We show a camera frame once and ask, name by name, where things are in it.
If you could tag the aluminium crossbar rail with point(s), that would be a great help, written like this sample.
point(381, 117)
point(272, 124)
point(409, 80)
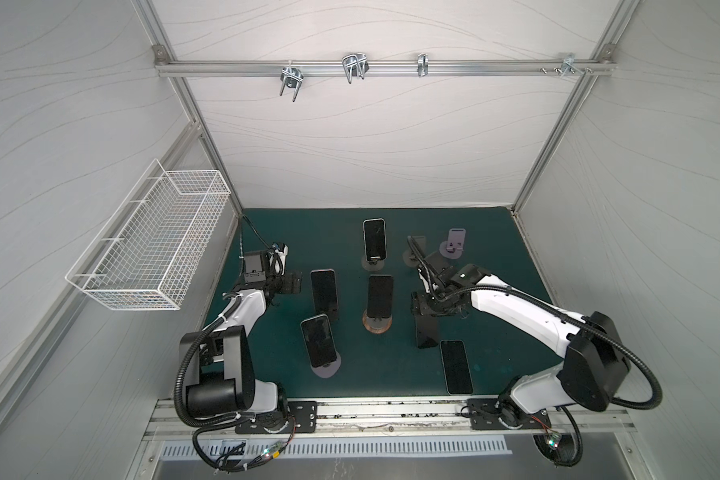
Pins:
point(377, 68)

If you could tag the grey round phone stand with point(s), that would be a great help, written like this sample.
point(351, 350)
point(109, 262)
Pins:
point(409, 258)

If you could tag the white slotted cable duct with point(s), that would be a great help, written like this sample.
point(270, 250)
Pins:
point(359, 447)

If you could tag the phone from lilac front stand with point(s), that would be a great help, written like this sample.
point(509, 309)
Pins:
point(319, 341)

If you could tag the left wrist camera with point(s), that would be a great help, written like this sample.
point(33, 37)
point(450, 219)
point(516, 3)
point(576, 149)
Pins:
point(278, 256)

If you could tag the white round phone stand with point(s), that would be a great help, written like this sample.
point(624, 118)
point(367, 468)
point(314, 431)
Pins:
point(372, 266)

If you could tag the aluminium front rail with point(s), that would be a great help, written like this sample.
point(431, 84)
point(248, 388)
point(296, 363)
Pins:
point(403, 416)

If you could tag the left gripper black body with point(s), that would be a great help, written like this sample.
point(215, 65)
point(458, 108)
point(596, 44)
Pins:
point(281, 284)

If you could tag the phone from lilac back stand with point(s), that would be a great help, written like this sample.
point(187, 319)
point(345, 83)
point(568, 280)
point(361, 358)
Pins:
point(427, 334)

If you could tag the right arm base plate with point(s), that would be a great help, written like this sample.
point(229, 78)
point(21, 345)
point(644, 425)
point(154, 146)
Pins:
point(493, 414)

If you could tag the lilac back phone stand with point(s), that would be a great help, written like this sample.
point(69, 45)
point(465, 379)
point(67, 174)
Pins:
point(453, 247)

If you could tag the metal bracket with bolts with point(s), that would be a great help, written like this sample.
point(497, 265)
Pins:
point(567, 67)

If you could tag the metal u-bolt on crossbar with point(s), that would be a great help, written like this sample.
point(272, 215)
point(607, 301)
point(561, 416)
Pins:
point(355, 65)

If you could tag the wooden round phone stand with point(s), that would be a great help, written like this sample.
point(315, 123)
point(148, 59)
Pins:
point(376, 325)

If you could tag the phone from lilac stand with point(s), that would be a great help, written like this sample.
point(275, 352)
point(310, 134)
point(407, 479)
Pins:
point(319, 341)
point(427, 334)

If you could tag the metal clamp on crossbar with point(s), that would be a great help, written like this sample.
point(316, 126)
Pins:
point(291, 79)

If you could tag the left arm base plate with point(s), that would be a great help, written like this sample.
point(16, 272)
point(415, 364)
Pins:
point(292, 416)

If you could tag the lilac phone stand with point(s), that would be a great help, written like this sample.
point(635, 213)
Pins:
point(328, 370)
point(453, 247)

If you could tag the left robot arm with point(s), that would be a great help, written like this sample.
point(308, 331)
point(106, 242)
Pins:
point(215, 384)

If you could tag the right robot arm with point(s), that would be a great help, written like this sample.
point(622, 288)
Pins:
point(596, 370)

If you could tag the lilac front phone stand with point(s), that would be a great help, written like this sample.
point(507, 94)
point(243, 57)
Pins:
point(328, 370)

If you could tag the phone from grey stand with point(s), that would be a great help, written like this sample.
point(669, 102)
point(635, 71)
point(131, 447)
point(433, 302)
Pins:
point(456, 367)

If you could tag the phone on wooden stand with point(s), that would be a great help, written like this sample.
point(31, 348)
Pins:
point(380, 296)

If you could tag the phone on white stand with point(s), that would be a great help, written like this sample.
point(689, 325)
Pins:
point(374, 233)

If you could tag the pink phone on black stand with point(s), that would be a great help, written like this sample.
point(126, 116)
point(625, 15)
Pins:
point(325, 293)

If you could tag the small metal bracket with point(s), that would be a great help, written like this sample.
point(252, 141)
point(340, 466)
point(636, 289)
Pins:
point(422, 65)

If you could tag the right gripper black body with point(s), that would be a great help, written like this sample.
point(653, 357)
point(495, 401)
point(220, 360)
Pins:
point(423, 306)

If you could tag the white wire basket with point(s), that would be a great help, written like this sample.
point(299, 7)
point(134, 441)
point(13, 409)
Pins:
point(146, 254)

